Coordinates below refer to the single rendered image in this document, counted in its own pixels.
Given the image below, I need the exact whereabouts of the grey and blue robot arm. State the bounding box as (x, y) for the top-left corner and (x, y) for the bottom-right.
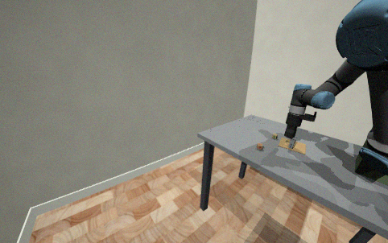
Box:
(291, 0), (388, 175)

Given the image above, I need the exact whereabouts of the tan flat mat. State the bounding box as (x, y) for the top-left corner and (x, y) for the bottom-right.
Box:
(279, 138), (306, 154)

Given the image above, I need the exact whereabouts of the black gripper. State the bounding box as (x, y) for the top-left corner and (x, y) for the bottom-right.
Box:
(284, 105), (317, 149)

